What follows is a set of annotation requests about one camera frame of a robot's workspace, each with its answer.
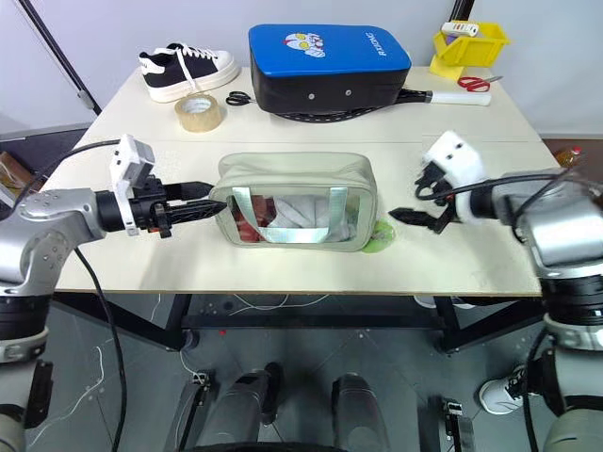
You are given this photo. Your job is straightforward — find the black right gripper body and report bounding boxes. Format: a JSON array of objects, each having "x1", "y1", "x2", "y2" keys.
[{"x1": 413, "y1": 161, "x2": 459, "y2": 209}]

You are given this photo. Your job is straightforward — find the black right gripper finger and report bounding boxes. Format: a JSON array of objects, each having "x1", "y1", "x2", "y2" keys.
[
  {"x1": 387, "y1": 205, "x2": 438, "y2": 229},
  {"x1": 430, "y1": 204, "x2": 458, "y2": 235}
]

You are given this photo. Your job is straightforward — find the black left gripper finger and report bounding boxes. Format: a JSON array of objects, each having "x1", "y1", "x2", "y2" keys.
[
  {"x1": 165, "y1": 198, "x2": 228, "y2": 224},
  {"x1": 163, "y1": 180, "x2": 214, "y2": 201}
]

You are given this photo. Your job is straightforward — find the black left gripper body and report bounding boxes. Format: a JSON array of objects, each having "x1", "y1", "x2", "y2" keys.
[{"x1": 127, "y1": 174, "x2": 179, "y2": 239}]

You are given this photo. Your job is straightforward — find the clear beige toiletry bag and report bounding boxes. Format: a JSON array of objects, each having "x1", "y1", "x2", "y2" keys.
[{"x1": 207, "y1": 151, "x2": 381, "y2": 253}]

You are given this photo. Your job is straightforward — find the clear packing tape roll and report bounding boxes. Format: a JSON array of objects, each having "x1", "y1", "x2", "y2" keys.
[{"x1": 173, "y1": 93, "x2": 224, "y2": 135}]

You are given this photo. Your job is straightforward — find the black scissors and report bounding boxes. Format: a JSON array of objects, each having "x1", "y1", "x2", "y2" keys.
[{"x1": 224, "y1": 89, "x2": 258, "y2": 107}]

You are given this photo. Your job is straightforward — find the red scissors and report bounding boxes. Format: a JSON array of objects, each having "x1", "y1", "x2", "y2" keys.
[{"x1": 457, "y1": 74, "x2": 505, "y2": 94}]

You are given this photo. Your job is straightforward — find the black and white sneaker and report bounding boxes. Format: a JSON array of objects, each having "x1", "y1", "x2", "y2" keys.
[{"x1": 138, "y1": 41, "x2": 242, "y2": 105}]

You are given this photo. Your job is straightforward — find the yellow oil bottle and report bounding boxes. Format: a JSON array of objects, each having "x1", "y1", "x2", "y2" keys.
[{"x1": 554, "y1": 146, "x2": 586, "y2": 171}]

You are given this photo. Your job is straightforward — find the brown cardboard box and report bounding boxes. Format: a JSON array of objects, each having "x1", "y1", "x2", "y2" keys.
[{"x1": 0, "y1": 149, "x2": 35, "y2": 209}]

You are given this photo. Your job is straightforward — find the yellow plastic bin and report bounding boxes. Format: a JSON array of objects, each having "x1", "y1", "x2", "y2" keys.
[{"x1": 428, "y1": 20, "x2": 514, "y2": 83}]

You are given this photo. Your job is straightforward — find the black slanted pole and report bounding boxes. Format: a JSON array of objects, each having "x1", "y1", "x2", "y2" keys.
[{"x1": 17, "y1": 0, "x2": 104, "y2": 117}]

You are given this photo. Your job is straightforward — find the blue and black kick pad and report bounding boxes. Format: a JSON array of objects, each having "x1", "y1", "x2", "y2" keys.
[{"x1": 247, "y1": 24, "x2": 413, "y2": 115}]

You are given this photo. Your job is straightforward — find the white sneaker with black laces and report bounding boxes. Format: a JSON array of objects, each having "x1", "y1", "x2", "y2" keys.
[{"x1": 479, "y1": 363, "x2": 530, "y2": 416}]

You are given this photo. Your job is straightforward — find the black floor stand foot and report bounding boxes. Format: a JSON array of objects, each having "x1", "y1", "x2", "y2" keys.
[
  {"x1": 174, "y1": 370, "x2": 212, "y2": 451},
  {"x1": 438, "y1": 398, "x2": 476, "y2": 452}
]

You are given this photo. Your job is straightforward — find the dark grey rounded robot leg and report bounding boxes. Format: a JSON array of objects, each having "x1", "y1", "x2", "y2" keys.
[
  {"x1": 331, "y1": 371, "x2": 388, "y2": 451},
  {"x1": 193, "y1": 361, "x2": 285, "y2": 451}
]

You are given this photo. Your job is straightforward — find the green plush keychain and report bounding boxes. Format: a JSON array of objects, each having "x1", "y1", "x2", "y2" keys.
[{"x1": 362, "y1": 214, "x2": 399, "y2": 256}]

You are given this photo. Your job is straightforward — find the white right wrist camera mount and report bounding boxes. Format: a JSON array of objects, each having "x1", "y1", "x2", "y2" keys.
[{"x1": 420, "y1": 130, "x2": 487, "y2": 223}]

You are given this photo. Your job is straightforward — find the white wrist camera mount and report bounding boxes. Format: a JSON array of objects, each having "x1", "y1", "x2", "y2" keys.
[
  {"x1": 108, "y1": 134, "x2": 156, "y2": 237},
  {"x1": 420, "y1": 130, "x2": 487, "y2": 223}
]

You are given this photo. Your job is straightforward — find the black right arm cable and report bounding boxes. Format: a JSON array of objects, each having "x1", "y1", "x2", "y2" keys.
[{"x1": 414, "y1": 162, "x2": 585, "y2": 204}]

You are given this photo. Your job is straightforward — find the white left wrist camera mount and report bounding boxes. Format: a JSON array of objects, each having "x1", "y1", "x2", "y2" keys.
[{"x1": 108, "y1": 134, "x2": 156, "y2": 237}]

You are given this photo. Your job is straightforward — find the black racket with white handle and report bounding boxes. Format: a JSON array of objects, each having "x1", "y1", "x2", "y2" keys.
[{"x1": 276, "y1": 86, "x2": 493, "y2": 126}]

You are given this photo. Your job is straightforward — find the white string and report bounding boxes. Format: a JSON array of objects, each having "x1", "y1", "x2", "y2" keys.
[{"x1": 232, "y1": 292, "x2": 332, "y2": 313}]

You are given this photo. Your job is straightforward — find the black metal table frame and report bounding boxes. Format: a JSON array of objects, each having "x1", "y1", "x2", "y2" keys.
[{"x1": 50, "y1": 290, "x2": 548, "y2": 355}]

